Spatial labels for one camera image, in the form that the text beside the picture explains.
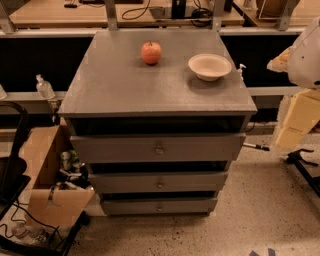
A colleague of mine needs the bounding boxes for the grey middle drawer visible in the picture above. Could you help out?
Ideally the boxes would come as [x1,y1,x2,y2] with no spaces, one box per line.
[89,171,228,193]

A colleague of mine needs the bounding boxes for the grey top drawer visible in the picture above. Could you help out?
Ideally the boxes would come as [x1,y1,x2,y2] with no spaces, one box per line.
[71,133,245,163]

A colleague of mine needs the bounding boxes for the grey bottom drawer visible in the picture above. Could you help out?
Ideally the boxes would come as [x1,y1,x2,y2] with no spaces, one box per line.
[101,198,217,215]

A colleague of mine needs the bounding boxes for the black cart frame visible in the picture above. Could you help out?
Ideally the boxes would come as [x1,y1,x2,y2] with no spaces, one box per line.
[0,101,90,256]

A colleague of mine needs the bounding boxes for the grey drawer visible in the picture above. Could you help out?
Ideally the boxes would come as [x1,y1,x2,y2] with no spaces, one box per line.
[101,198,217,215]
[89,171,228,193]
[71,133,245,163]

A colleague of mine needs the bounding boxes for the white pump bottle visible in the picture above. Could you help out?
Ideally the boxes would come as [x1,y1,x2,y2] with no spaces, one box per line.
[237,63,247,81]

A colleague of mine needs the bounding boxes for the cans inside cardboard box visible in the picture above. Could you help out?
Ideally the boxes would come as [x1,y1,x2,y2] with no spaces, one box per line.
[56,150,90,190]

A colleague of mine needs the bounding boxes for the white paper bowl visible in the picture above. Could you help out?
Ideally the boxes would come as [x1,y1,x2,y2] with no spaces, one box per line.
[188,54,232,82]

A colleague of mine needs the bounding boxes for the black cable on desk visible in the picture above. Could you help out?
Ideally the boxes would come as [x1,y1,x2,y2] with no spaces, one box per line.
[121,0,214,28]

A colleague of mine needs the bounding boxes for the black floor stand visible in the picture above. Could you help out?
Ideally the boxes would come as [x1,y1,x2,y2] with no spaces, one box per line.
[243,142,320,198]

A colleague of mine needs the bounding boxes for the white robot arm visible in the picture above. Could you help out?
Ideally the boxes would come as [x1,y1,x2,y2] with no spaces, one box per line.
[267,17,320,151]

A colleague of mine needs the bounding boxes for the brown cardboard box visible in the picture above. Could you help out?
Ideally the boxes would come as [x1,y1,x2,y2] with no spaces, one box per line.
[20,126,94,227]

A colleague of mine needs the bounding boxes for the red apple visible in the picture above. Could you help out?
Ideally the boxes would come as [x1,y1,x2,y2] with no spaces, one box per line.
[141,41,162,65]

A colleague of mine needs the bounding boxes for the grey drawer cabinet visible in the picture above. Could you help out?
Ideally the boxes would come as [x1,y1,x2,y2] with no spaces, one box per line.
[59,29,256,203]

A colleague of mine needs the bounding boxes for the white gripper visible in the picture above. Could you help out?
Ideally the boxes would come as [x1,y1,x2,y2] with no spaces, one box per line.
[274,89,320,150]

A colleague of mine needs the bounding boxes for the clear sanitizer bottle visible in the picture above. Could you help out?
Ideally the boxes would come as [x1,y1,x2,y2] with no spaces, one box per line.
[36,74,55,100]

